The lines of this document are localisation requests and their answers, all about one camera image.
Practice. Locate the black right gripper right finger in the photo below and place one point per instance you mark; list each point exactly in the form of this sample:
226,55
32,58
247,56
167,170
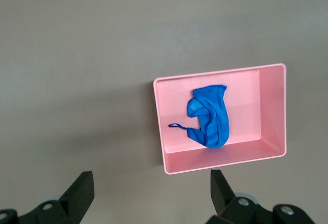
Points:
225,201

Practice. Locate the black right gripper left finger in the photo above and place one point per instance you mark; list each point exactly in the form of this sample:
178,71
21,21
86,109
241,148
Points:
74,201

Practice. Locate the blue cloth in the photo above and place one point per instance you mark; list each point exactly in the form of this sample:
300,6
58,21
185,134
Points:
215,121

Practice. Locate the pink plastic bin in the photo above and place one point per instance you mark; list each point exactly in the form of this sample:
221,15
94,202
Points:
271,111

